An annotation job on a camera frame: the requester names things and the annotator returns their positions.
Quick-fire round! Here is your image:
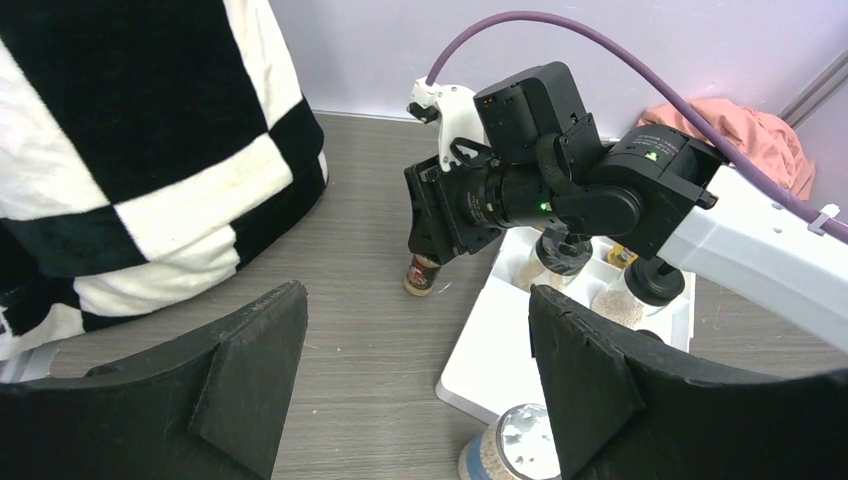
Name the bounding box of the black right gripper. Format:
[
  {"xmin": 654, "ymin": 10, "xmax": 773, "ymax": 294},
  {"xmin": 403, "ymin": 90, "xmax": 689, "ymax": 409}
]
[{"xmin": 404, "ymin": 61, "xmax": 605, "ymax": 265}]

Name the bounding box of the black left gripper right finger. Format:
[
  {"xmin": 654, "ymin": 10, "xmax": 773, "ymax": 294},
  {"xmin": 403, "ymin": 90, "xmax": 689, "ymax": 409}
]
[{"xmin": 529, "ymin": 286, "xmax": 847, "ymax": 479}]

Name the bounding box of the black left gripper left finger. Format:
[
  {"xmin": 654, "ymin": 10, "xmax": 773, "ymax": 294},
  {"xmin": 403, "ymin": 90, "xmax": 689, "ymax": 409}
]
[{"xmin": 1, "ymin": 281, "xmax": 308, "ymax": 479}]

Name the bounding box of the blue-label silver-top shaker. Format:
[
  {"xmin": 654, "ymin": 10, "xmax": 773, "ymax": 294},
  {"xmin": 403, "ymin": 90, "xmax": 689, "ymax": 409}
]
[{"xmin": 457, "ymin": 403, "xmax": 561, "ymax": 480}]

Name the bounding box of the taped black-lid grinder jar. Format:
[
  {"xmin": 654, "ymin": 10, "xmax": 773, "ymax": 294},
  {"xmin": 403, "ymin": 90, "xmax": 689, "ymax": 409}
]
[{"xmin": 511, "ymin": 228, "xmax": 593, "ymax": 292}]

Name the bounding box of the black-lid knob grinder jar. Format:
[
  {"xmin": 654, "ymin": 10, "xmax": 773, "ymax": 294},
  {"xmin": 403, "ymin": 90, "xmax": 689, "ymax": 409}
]
[{"xmin": 590, "ymin": 257, "xmax": 686, "ymax": 329}]

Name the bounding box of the yellow-label sauce bottle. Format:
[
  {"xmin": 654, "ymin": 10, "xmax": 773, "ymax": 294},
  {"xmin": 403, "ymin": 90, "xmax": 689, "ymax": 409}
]
[{"xmin": 605, "ymin": 244, "xmax": 638, "ymax": 269}]

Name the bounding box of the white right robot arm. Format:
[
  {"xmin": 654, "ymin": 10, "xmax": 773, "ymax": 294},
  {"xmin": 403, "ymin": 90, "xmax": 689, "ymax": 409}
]
[{"xmin": 404, "ymin": 62, "xmax": 847, "ymax": 349}]

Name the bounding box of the pink cloth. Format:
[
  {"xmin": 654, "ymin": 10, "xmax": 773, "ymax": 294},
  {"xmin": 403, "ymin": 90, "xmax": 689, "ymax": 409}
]
[{"xmin": 637, "ymin": 98, "xmax": 817, "ymax": 203}]

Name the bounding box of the black white checkered blanket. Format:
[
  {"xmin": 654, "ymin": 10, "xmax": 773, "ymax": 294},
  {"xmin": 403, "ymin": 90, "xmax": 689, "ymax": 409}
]
[{"xmin": 1, "ymin": 1, "xmax": 328, "ymax": 360}]

